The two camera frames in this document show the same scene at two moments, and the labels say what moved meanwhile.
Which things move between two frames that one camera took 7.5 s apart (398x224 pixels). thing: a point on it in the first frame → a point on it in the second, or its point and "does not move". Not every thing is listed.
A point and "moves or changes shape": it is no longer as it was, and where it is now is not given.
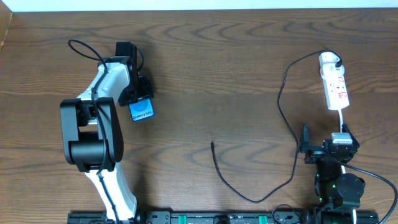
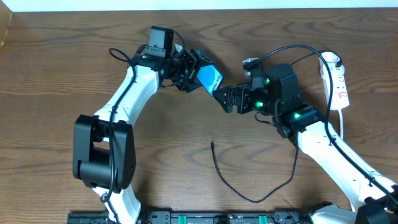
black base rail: [227, 217] does not move
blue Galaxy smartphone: [142, 109] moves or changes shape
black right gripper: [318, 149] → [237, 98]
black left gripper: [137, 94] → [193, 66]
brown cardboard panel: [5, 17] does not move
